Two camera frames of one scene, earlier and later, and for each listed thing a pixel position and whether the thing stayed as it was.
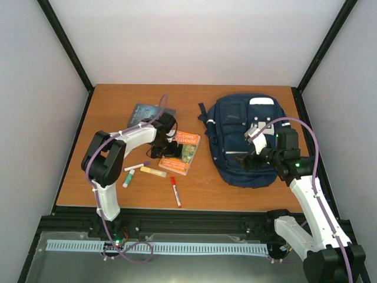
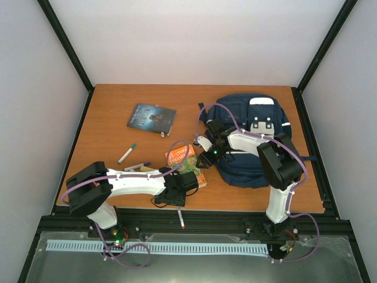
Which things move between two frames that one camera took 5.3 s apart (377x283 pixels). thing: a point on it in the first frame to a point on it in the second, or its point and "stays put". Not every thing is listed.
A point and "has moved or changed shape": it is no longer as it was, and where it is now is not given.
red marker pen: x=174 y=182 has moved or changed shape
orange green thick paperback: x=182 y=165 has moved or changed shape
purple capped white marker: x=136 y=166 stays put
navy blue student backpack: x=227 y=120 stays put
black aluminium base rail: x=66 y=223 stays put
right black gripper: x=257 y=164 to x=208 y=161
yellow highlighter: x=154 y=171 stays put
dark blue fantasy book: x=141 y=112 stays put
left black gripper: x=172 y=153 to x=180 y=200
